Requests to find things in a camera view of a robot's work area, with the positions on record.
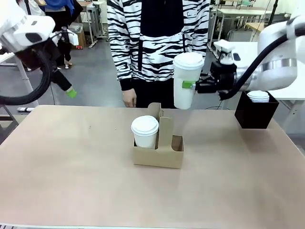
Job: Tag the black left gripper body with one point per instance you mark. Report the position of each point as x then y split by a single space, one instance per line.
56 75

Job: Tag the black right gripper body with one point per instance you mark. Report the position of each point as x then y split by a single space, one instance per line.
222 76

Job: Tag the tall white paper cup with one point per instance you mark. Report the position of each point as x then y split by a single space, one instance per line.
183 93

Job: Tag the white plastic cup lid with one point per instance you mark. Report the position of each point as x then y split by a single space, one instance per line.
188 60
145 124

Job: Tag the brown cardboard cup carrier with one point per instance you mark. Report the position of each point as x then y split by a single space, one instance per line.
162 152

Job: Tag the zebra sleeved right forearm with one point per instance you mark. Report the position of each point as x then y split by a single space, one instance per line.
121 47

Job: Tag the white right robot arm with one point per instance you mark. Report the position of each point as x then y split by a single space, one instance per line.
274 69

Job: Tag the zebra sleeved left forearm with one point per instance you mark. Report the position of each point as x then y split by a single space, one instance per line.
197 31

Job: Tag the stack of white cup lids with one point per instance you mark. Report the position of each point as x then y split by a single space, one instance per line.
258 96

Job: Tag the short white paper cup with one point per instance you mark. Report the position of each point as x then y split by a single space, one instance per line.
144 139

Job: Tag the person's right hand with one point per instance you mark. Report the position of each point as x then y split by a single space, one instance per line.
129 97

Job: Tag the bystander in black trousers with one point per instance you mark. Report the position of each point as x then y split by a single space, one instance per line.
59 55

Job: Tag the large white work table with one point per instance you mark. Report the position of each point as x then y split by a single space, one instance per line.
249 47

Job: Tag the brown cardboard box background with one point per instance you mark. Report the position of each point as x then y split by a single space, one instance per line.
79 35

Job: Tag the white marker pen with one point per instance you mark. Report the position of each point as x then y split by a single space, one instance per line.
25 109

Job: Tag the black square lid box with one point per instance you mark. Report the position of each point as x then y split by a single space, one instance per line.
257 114

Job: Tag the person in zebra striped sweater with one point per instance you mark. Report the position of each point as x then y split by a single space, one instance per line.
157 47

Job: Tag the wooden top background table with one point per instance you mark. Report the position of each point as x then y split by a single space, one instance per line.
253 26

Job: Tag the grey framed background desk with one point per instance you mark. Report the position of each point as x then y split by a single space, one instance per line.
238 12

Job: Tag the bystander in white top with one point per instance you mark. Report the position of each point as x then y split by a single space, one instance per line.
35 6

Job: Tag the black tripod pole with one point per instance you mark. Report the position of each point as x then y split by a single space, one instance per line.
27 7

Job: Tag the black stand pole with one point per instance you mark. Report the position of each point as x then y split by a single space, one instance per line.
274 10

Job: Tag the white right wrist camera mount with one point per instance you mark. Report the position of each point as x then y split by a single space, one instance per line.
226 51

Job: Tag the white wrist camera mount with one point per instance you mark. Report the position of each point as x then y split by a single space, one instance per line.
226 51
71 37

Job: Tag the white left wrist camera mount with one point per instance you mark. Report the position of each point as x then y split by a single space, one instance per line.
71 37

